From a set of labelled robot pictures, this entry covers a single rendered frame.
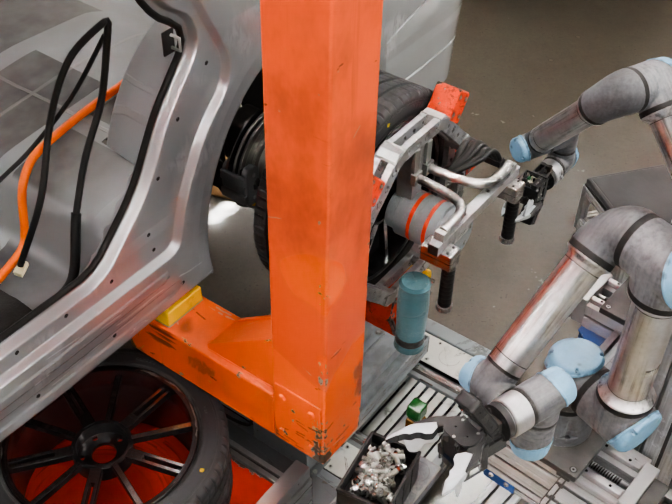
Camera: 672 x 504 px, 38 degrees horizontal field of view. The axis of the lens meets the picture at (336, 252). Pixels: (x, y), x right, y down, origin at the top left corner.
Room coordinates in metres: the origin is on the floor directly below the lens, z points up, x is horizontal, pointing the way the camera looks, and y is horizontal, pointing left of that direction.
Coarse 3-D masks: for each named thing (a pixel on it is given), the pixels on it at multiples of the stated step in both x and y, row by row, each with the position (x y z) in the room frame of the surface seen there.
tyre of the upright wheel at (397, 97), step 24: (384, 72) 2.34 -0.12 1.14; (384, 96) 2.16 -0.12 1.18; (408, 96) 2.18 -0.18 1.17; (384, 120) 2.08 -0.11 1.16; (264, 168) 2.05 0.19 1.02; (264, 192) 2.00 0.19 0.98; (432, 192) 2.32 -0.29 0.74; (264, 216) 1.97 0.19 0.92; (264, 240) 1.97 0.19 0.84; (408, 240) 2.23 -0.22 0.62; (264, 264) 2.01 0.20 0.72
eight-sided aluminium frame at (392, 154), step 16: (432, 112) 2.18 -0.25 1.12; (416, 128) 2.13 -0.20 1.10; (432, 128) 2.12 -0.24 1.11; (448, 128) 2.19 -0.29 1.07; (384, 144) 2.03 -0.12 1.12; (400, 144) 2.07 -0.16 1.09; (416, 144) 2.05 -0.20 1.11; (448, 144) 2.29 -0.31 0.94; (384, 160) 1.99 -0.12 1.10; (400, 160) 1.99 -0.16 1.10; (448, 160) 2.30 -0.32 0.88; (384, 176) 1.96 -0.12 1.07; (384, 192) 1.94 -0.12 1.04; (416, 256) 2.17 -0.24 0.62; (400, 272) 2.12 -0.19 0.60; (368, 288) 1.90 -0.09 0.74; (384, 288) 2.02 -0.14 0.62; (384, 304) 1.97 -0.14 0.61
